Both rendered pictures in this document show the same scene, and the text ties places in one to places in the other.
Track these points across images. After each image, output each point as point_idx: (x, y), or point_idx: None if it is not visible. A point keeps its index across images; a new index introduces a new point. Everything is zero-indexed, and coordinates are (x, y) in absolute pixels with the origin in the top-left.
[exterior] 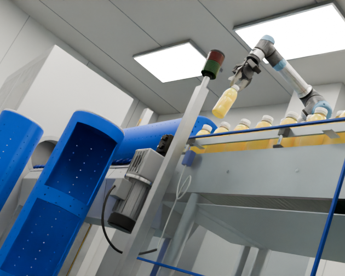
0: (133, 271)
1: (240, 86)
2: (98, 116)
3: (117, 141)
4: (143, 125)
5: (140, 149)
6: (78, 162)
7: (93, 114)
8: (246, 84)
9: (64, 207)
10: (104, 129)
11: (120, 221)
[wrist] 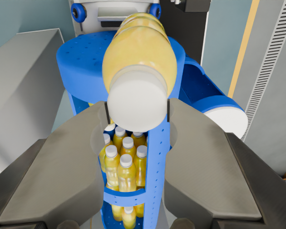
0: None
1: (101, 127)
2: (238, 107)
3: (196, 103)
4: (161, 185)
5: None
6: None
7: (242, 109)
8: (28, 174)
9: (186, 57)
10: (221, 97)
11: None
